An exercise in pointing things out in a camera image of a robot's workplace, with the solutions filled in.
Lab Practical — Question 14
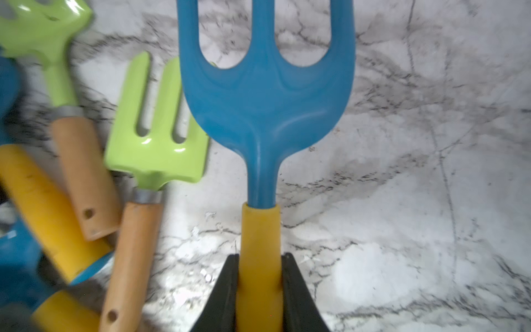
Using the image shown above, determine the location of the blue fork rake yellow handle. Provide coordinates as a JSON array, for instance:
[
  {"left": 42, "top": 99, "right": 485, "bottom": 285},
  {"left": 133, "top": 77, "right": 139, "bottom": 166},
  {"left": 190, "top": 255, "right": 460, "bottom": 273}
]
[{"left": 177, "top": 1, "right": 355, "bottom": 331}]

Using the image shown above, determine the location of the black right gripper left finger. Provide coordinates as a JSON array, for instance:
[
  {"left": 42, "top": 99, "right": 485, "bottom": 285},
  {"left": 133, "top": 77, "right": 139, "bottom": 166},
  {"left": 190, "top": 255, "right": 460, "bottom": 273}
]
[{"left": 190, "top": 254, "right": 239, "bottom": 332}]

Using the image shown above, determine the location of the lime rake brown wood handle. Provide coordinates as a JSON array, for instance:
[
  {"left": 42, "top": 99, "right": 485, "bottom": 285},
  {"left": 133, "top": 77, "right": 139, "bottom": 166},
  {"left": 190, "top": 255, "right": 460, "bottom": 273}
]
[{"left": 1, "top": 1, "right": 122, "bottom": 241}]

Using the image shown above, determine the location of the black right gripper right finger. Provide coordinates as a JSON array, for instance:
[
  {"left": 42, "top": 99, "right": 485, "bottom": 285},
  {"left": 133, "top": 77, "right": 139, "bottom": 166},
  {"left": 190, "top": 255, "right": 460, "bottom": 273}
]
[{"left": 282, "top": 253, "right": 330, "bottom": 332}]

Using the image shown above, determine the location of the lime trowel brown wood handle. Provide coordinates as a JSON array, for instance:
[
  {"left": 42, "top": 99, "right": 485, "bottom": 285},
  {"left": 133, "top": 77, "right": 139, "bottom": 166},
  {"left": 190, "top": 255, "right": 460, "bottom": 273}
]
[{"left": 99, "top": 52, "right": 210, "bottom": 331}]

